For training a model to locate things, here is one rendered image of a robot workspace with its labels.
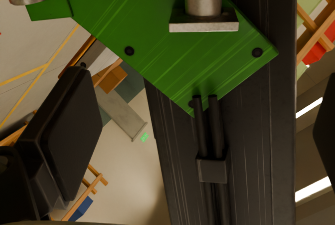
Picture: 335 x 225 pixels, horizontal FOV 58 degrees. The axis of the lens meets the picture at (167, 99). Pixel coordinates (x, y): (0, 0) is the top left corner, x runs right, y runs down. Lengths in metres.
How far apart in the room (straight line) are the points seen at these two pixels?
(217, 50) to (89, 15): 0.13
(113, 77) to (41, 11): 6.65
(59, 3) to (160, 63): 0.11
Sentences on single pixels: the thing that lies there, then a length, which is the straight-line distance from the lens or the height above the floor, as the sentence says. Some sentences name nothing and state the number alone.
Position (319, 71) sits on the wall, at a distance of 9.75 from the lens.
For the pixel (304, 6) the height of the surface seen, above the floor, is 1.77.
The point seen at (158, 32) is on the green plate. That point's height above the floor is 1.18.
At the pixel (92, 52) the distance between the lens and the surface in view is 0.46.
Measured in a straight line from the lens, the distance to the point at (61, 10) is 0.31.
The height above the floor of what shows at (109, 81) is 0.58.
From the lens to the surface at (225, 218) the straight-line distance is 0.39.
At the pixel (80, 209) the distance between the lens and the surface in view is 6.32.
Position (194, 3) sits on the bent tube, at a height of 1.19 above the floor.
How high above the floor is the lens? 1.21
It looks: 5 degrees up
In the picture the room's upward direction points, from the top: 137 degrees clockwise
